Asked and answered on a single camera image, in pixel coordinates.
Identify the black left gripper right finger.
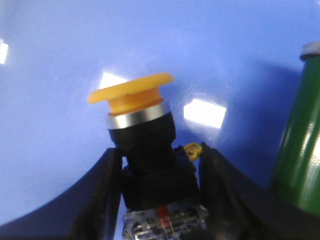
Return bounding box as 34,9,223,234
199,142,320,240

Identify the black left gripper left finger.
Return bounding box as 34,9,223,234
0,148,122,240

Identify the yellow mushroom push button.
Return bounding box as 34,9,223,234
88,73,209,240

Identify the green conveyor belt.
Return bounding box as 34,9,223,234
269,41,320,216

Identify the blue plastic bin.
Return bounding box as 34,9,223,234
0,0,320,224

